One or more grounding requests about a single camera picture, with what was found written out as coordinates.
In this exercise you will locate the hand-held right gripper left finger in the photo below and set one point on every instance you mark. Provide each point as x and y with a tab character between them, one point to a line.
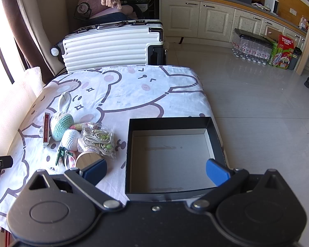
95	171

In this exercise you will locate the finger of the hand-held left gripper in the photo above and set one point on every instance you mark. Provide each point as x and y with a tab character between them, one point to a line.
3	161

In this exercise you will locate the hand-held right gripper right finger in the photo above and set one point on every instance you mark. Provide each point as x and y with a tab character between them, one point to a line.
217	173

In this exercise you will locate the round jar with wooden lid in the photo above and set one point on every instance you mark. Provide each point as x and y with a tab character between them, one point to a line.
86	160

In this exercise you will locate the green plastic clip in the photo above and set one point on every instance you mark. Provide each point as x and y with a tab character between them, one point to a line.
59	155

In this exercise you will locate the black cardboard box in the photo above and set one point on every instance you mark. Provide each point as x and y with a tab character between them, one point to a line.
170	157

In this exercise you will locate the red playing card box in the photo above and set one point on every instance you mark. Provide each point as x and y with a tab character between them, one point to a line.
46	128

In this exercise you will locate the pastel crocheted bunny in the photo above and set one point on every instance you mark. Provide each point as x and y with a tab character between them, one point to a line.
60	126

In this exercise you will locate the bear printed blanket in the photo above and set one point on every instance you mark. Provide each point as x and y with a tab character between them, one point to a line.
144	103

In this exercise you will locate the black window grille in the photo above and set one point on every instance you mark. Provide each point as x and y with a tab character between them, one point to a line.
5	61

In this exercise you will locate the white ribbed suitcase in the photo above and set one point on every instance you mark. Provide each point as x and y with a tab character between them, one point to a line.
105	49

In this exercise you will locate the pack of water bottles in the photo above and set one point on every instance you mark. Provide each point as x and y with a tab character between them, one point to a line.
249	49

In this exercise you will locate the narrow green carton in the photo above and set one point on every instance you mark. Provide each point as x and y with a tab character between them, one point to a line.
273	54

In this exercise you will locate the brown curtain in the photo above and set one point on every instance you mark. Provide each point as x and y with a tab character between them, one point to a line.
15	30

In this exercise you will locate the red and green carton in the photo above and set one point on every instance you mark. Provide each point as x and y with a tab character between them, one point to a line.
285	54

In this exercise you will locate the black bin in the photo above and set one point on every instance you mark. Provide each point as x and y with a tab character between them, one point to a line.
294	59

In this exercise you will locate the brown cardboard box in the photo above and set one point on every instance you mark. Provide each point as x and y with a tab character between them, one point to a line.
271	33

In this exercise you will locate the beige curtain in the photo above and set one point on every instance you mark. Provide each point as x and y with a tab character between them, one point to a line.
46	18

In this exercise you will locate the cream kitchen cabinets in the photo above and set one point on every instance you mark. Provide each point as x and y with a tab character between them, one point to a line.
213	18

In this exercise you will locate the dark blue cloth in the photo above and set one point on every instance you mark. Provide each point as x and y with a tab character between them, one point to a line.
110	17

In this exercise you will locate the light wood partition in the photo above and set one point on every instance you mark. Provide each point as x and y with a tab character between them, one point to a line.
307	46

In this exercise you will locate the clear bottle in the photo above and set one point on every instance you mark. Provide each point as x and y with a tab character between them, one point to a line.
302	23

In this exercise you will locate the white cloth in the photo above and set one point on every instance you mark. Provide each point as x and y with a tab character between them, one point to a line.
257	5

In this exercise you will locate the white kettle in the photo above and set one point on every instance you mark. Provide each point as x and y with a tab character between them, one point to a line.
271	5

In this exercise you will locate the white wall outlet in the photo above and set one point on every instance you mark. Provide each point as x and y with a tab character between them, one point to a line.
293	11

